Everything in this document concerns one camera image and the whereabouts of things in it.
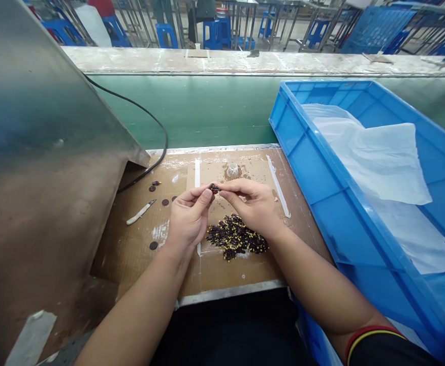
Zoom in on person's right fingers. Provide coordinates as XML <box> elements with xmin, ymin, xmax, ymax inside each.
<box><xmin>231</xmin><ymin>202</ymin><xmax>260</xmax><ymax>229</ymax></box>

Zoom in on grey metal machine housing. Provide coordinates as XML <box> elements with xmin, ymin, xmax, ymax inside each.
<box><xmin>0</xmin><ymin>0</ymin><xmax>151</xmax><ymax>366</ymax></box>

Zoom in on white-handled small knife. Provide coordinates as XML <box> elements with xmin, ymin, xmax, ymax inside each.
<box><xmin>126</xmin><ymin>198</ymin><xmax>157</xmax><ymax>226</ymax></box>

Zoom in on person's body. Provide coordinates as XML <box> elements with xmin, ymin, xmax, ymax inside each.
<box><xmin>146</xmin><ymin>286</ymin><xmax>314</xmax><ymax>366</ymax></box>

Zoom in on white sack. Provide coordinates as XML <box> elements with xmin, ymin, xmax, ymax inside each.
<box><xmin>73</xmin><ymin>3</ymin><xmax>112</xmax><ymax>47</ymax></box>

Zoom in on person's left hand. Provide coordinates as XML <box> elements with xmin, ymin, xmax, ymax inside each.
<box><xmin>167</xmin><ymin>185</ymin><xmax>213</xmax><ymax>251</ymax></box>

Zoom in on blue plastic stool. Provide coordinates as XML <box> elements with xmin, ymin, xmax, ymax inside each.
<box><xmin>155</xmin><ymin>23</ymin><xmax>178</xmax><ymax>50</ymax></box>
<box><xmin>41</xmin><ymin>18</ymin><xmax>87</xmax><ymax>47</ymax></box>
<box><xmin>307</xmin><ymin>18</ymin><xmax>331</xmax><ymax>49</ymax></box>
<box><xmin>102</xmin><ymin>16</ymin><xmax>133</xmax><ymax>49</ymax></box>
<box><xmin>202</xmin><ymin>18</ymin><xmax>232</xmax><ymax>51</ymax></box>

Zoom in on person's right hand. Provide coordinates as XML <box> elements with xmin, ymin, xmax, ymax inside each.
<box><xmin>218</xmin><ymin>178</ymin><xmax>287</xmax><ymax>241</ymax></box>

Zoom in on upright blue crate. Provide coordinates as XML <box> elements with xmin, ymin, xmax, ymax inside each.
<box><xmin>339</xmin><ymin>5</ymin><xmax>418</xmax><ymax>55</ymax></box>

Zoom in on blue plastic crate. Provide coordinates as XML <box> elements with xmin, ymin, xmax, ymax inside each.
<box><xmin>268</xmin><ymin>79</ymin><xmax>445</xmax><ymax>363</ymax></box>

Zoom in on person's right thumb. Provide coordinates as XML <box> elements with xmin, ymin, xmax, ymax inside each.
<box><xmin>220</xmin><ymin>190</ymin><xmax>248</xmax><ymax>205</ymax></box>

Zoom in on pile of dark yellow-tipped parts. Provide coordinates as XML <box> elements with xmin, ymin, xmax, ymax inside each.
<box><xmin>205</xmin><ymin>213</ymin><xmax>270</xmax><ymax>261</ymax></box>

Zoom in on white plastic bag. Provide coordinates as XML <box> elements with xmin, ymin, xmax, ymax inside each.
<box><xmin>301</xmin><ymin>103</ymin><xmax>445</xmax><ymax>276</ymax></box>

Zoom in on green conveyor belt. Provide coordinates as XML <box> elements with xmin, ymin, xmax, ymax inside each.
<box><xmin>82</xmin><ymin>72</ymin><xmax>445</xmax><ymax>150</ymax></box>

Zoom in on person's right index finger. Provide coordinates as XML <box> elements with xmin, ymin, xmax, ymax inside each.
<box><xmin>218</xmin><ymin>179</ymin><xmax>256</xmax><ymax>193</ymax></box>

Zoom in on clear small plastic cap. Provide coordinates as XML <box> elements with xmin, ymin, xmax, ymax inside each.
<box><xmin>225</xmin><ymin>161</ymin><xmax>243</xmax><ymax>180</ymax></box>

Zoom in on person's left index finger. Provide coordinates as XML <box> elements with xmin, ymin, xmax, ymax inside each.
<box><xmin>176</xmin><ymin>185</ymin><xmax>211</xmax><ymax>203</ymax></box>

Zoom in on brown cardboard work board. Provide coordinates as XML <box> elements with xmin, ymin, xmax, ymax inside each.
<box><xmin>186</xmin><ymin>147</ymin><xmax>293</xmax><ymax>264</ymax></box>

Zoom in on flat cardboard piece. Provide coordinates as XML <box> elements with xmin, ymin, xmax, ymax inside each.
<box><xmin>362</xmin><ymin>53</ymin><xmax>394</xmax><ymax>65</ymax></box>

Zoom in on black cable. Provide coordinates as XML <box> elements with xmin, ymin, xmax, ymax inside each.
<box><xmin>84</xmin><ymin>73</ymin><xmax>169</xmax><ymax>193</ymax></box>

